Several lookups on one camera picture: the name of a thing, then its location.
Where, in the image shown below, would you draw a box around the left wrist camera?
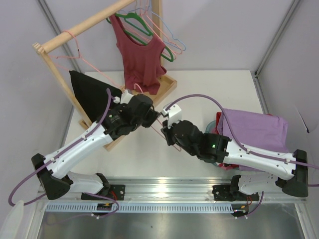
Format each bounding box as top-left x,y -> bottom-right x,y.
113,89 -> 134,104

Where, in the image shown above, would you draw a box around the teal plastic basin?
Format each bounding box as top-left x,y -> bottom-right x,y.
205,120 -> 219,134

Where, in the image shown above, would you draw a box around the black garment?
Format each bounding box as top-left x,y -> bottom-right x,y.
69,70 -> 122,122

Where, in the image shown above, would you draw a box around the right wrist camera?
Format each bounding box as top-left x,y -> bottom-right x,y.
161,104 -> 182,128

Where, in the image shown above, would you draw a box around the empty pink wire hanger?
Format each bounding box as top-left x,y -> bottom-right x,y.
119,0 -> 184,60

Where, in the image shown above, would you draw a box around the pink wire hanger with black garment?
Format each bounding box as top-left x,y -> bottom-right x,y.
48,30 -> 124,91

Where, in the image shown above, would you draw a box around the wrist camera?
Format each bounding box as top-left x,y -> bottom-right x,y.
113,89 -> 134,104
161,104 -> 182,128

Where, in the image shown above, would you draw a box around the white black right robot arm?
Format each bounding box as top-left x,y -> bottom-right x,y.
161,120 -> 309,198

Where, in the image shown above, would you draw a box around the wooden clothes rack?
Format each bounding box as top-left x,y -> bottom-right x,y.
31,0 -> 178,152

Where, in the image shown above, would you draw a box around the maroon tank top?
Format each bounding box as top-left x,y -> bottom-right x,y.
109,15 -> 166,95

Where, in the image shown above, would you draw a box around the pink wire hanger with trousers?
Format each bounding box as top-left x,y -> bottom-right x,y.
134,83 -> 182,152

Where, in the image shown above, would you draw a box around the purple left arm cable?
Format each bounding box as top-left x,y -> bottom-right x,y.
8,88 -> 120,220

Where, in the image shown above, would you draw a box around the blue wire hanger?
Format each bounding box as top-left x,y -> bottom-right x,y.
118,0 -> 187,55

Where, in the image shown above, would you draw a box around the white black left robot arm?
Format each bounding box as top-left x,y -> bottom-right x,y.
31,94 -> 160,200

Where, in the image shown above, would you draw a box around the colourful clothes in basin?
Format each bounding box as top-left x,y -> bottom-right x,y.
217,163 -> 239,171

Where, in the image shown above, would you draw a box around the purple trousers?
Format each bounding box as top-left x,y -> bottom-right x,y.
216,108 -> 290,172

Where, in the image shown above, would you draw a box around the aluminium rail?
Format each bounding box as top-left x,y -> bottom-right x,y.
38,177 -> 307,204

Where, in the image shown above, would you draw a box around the green hanger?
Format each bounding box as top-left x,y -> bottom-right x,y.
115,12 -> 174,62

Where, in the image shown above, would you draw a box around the white slotted cable duct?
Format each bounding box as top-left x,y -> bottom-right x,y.
45,203 -> 234,214

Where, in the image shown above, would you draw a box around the red folded cloth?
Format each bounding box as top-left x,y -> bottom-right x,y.
215,111 -> 241,171

